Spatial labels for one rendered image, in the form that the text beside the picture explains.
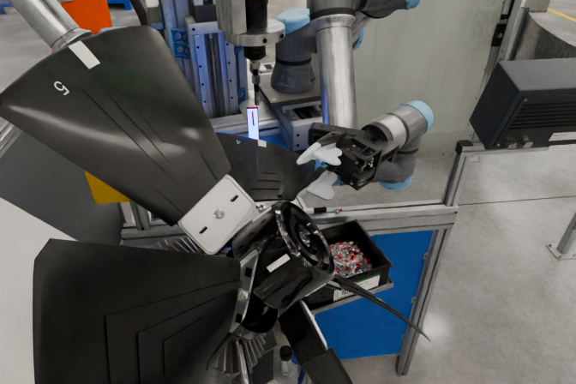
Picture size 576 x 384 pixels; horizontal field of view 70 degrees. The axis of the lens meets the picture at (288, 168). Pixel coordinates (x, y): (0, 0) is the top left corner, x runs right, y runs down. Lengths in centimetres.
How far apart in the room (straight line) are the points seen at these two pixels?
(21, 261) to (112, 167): 19
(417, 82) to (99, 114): 233
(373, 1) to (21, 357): 83
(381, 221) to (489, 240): 140
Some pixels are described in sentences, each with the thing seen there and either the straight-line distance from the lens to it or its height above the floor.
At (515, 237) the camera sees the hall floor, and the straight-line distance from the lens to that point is 260.
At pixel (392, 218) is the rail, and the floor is 84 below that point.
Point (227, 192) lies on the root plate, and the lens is 54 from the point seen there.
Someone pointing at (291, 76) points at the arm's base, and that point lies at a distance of 133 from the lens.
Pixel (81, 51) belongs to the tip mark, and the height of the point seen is 144.
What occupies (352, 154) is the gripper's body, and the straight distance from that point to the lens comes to 74.
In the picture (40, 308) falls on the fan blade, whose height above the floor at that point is 142.
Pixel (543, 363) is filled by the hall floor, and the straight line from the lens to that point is 211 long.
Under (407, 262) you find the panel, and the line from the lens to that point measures 135.
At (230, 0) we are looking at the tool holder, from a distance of 45.
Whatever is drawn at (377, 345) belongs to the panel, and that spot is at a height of 20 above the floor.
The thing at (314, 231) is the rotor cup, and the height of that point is 120.
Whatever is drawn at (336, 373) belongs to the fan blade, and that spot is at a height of 114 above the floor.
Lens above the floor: 160
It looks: 35 degrees down
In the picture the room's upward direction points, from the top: straight up
